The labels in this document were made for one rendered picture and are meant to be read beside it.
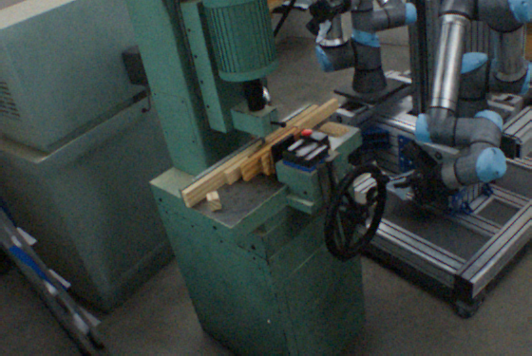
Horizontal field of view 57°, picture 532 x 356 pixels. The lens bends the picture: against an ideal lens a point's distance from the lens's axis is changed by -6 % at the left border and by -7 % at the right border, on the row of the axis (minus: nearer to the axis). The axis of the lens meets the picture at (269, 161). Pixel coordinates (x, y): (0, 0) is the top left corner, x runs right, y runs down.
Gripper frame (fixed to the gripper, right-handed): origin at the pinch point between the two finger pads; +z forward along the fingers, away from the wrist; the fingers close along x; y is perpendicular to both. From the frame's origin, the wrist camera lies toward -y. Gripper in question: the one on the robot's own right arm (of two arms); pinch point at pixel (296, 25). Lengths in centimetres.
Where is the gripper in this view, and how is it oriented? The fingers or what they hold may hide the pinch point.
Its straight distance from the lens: 151.2
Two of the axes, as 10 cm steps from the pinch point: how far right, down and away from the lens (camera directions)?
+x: 6.2, 7.7, -1.1
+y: 3.8, -4.3, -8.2
